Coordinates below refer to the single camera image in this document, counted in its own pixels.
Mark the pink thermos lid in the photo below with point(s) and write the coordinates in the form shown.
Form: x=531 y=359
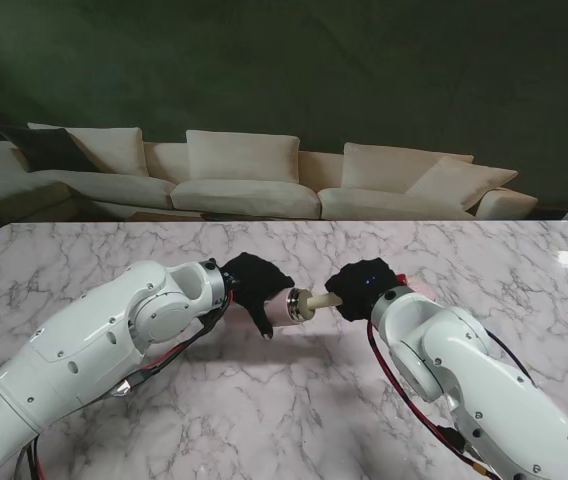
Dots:
x=421 y=289

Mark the cream sofa seat cushion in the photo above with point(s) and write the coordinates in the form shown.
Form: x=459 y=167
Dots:
x=244 y=197
x=114 y=187
x=364 y=202

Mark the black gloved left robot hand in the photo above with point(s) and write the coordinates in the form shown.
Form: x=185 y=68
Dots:
x=256 y=282

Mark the pink thermos body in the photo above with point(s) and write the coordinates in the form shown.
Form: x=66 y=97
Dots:
x=279 y=310

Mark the dark brown sofa pillow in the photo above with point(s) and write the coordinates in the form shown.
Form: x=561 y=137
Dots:
x=44 y=147

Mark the cream sofa back pillow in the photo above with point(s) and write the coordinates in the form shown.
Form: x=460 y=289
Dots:
x=379 y=165
x=109 y=150
x=464 y=182
x=241 y=155

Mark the cream sofa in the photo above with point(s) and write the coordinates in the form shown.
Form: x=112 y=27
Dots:
x=314 y=167

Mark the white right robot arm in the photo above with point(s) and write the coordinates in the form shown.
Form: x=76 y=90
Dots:
x=464 y=350

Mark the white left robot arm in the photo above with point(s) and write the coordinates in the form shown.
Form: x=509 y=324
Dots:
x=114 y=340

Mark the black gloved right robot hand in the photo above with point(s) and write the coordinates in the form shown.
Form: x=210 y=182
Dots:
x=361 y=287

